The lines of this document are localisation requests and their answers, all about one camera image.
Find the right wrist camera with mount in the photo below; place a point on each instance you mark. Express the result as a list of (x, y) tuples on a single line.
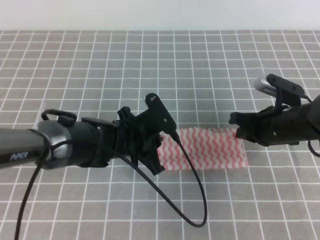
[(283, 90)]

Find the pink white wavy striped towel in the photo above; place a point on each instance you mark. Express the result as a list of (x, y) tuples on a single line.
[(213, 148)]

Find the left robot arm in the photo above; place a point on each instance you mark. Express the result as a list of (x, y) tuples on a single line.
[(60, 140)]

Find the grey grid tablecloth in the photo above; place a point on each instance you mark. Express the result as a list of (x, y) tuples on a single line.
[(201, 77)]

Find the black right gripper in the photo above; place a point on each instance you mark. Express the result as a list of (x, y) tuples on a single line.
[(293, 125)]

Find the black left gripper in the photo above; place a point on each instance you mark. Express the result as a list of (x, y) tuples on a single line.
[(130, 136)]

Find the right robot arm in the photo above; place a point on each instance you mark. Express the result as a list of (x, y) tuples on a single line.
[(273, 111)]

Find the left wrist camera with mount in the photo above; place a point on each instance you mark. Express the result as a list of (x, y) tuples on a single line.
[(159, 116)]

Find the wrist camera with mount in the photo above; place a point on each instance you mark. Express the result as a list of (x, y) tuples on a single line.
[(283, 90), (159, 116)]

